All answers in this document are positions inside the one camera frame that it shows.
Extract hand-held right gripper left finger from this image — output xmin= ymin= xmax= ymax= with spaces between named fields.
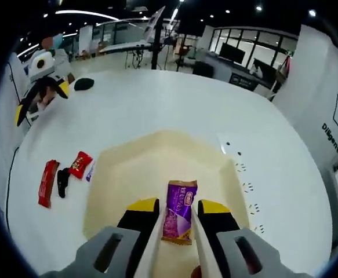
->
xmin=39 ymin=196 xmax=160 ymax=278

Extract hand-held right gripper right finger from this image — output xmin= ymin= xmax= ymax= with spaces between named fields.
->
xmin=197 ymin=199 xmax=313 ymax=278

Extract cream food tongs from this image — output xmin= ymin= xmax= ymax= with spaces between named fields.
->
xmin=133 ymin=199 xmax=219 ymax=278

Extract large purple food packet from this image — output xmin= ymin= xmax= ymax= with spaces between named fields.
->
xmin=160 ymin=179 xmax=198 ymax=246

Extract small red candy food packet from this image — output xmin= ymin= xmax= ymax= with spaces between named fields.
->
xmin=68 ymin=150 xmax=93 ymax=180

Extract small purple candy food packet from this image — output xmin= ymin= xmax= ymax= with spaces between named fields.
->
xmin=85 ymin=162 xmax=96 ymax=182

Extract cream plastic container tray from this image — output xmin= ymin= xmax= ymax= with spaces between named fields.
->
xmin=82 ymin=129 xmax=255 ymax=278

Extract long red food packet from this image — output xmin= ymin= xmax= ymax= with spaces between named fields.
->
xmin=38 ymin=159 xmax=61 ymax=209

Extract black food packet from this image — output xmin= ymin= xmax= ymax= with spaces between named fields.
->
xmin=57 ymin=167 xmax=71 ymax=199

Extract person's left hand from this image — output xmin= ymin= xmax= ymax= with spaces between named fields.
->
xmin=32 ymin=86 xmax=58 ymax=112

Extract black oval object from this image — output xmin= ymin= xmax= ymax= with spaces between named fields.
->
xmin=74 ymin=77 xmax=95 ymax=92

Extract long ceiling light strip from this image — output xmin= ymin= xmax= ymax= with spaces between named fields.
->
xmin=54 ymin=10 xmax=120 ymax=21

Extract black stand pole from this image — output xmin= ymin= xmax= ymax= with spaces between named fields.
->
xmin=150 ymin=17 xmax=164 ymax=70

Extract pink screen laptop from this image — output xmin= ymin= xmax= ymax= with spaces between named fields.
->
xmin=99 ymin=6 xmax=166 ymax=54

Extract black box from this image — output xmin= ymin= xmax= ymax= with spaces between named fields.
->
xmin=192 ymin=60 xmax=215 ymax=78

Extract dark counter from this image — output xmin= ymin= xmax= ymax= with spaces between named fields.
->
xmin=228 ymin=71 xmax=260 ymax=92

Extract black monitor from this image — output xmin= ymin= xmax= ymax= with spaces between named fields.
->
xmin=219 ymin=42 xmax=245 ymax=65
xmin=253 ymin=57 xmax=280 ymax=79

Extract white bag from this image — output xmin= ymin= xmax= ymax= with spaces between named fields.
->
xmin=250 ymin=63 xmax=264 ymax=78

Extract coat stand with bags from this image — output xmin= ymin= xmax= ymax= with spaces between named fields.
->
xmin=270 ymin=54 xmax=293 ymax=101

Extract group of ceiling spotlights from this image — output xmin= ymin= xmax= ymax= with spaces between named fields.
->
xmin=41 ymin=0 xmax=317 ymax=18

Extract black cable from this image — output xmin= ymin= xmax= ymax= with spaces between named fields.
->
xmin=5 ymin=146 xmax=20 ymax=224

